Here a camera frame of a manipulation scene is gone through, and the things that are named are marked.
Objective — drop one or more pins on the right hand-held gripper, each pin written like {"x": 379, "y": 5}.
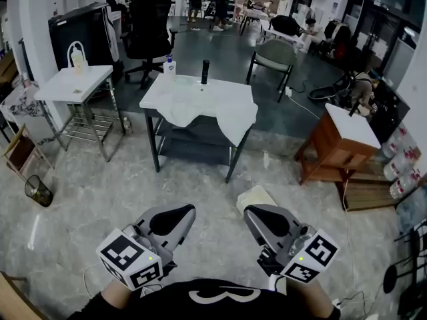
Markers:
{"x": 317, "y": 248}

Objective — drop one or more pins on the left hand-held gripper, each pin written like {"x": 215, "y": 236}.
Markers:
{"x": 120, "y": 252}

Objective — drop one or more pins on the white plastic basket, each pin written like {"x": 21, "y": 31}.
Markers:
{"x": 253, "y": 195}

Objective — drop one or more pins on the person's right forearm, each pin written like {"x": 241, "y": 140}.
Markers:
{"x": 310, "y": 298}

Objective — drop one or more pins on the person's left forearm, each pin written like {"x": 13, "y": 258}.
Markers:
{"x": 115, "y": 295}

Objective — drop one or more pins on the wooden cabinet with white top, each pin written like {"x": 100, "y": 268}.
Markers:
{"x": 333, "y": 148}

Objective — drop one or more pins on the person's black printed shirt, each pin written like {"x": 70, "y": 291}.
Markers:
{"x": 217, "y": 308}

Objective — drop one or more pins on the wooden plank platform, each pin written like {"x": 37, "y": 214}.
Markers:
{"x": 367, "y": 195}

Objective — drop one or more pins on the white extension socket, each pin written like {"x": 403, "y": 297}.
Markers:
{"x": 336, "y": 303}

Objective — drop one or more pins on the small clear bottle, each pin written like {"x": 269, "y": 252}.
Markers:
{"x": 127, "y": 127}

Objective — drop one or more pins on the black metal chair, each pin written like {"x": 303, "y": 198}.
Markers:
{"x": 389, "y": 278}

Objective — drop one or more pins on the white power strip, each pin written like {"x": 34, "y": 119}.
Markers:
{"x": 288, "y": 91}

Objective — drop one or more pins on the white washbasin on black stand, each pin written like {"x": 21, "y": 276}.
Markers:
{"x": 230, "y": 92}

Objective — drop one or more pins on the black oval carrier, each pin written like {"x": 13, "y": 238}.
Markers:
{"x": 320, "y": 93}

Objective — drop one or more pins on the clear water jug red label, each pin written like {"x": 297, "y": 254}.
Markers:
{"x": 405, "y": 185}
{"x": 393, "y": 143}
{"x": 400, "y": 165}

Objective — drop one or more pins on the short black faucet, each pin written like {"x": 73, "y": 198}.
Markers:
{"x": 353, "y": 109}

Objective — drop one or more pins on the clear plastic sheet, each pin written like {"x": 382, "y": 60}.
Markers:
{"x": 412, "y": 212}

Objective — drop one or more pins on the white pump bottle blue cap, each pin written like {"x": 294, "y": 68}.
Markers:
{"x": 169, "y": 72}

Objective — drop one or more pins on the tall black faucet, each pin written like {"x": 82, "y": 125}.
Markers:
{"x": 205, "y": 72}

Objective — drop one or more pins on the wooden folding rack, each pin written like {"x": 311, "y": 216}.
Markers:
{"x": 21, "y": 152}

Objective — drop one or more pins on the large black round container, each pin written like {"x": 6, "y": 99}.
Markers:
{"x": 390, "y": 112}

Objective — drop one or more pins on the white washbasin on chrome stand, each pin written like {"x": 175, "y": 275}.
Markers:
{"x": 66, "y": 85}

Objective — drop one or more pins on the grey padded chair black legs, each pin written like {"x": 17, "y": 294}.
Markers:
{"x": 275, "y": 52}

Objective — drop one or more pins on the light wooden furniture piece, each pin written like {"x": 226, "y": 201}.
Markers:
{"x": 13, "y": 302}

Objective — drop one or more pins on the marble-pattern slab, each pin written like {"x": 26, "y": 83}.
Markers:
{"x": 26, "y": 112}

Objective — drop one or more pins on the clear yellowish bottle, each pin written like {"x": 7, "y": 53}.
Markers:
{"x": 79, "y": 63}

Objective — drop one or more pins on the white table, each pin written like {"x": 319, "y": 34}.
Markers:
{"x": 287, "y": 36}

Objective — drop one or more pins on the black backpack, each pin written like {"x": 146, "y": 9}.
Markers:
{"x": 285, "y": 24}

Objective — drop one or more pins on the black office chair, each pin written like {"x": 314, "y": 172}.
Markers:
{"x": 146, "y": 22}

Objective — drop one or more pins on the black cabinet with white trim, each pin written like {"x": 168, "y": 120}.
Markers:
{"x": 76, "y": 28}

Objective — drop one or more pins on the black framed glass window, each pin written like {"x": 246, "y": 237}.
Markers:
{"x": 383, "y": 18}

